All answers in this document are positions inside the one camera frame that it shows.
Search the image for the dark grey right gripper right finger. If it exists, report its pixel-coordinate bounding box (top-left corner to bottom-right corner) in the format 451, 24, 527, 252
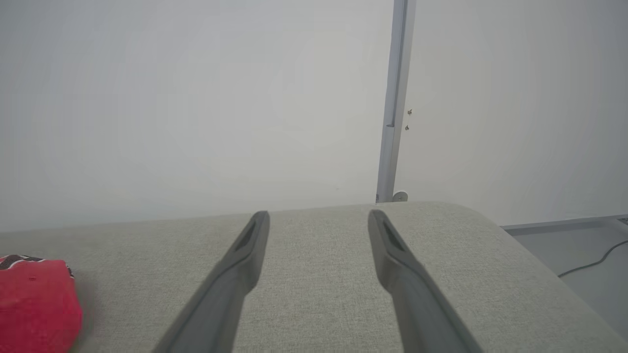
367, 209, 484, 353

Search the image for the black floor cable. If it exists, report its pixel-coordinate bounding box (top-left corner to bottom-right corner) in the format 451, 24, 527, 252
558, 239, 628, 278

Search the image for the red and white basketball jersey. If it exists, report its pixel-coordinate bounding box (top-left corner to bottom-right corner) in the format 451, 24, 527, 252
0, 254, 83, 353

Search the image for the grey baseboard rail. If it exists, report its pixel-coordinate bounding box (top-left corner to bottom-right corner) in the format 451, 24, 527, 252
500, 214, 628, 237

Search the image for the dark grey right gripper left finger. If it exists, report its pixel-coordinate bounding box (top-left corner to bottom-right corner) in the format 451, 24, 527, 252
152, 211, 271, 353

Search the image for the grey metal post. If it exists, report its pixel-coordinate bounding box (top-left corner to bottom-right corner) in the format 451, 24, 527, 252
375, 0, 418, 204

